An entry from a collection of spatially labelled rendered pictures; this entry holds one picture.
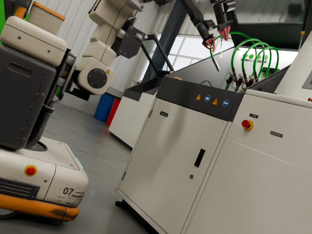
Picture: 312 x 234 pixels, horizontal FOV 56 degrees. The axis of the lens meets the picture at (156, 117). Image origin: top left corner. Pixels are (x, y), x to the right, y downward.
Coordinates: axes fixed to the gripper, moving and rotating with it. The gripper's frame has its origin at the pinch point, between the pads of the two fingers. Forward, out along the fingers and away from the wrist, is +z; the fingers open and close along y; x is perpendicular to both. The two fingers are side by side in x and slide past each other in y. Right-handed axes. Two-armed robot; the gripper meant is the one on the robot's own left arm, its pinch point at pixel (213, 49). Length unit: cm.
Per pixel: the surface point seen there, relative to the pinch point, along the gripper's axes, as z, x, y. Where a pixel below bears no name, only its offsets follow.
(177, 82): 10.3, 31.7, 2.3
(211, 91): 29.4, 21.8, -20.4
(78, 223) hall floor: 63, 118, -18
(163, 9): -407, -200, 640
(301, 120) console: 65, 7, -59
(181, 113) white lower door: 31, 40, -4
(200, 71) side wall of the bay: 3.1, 5.8, 25.7
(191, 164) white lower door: 61, 51, -16
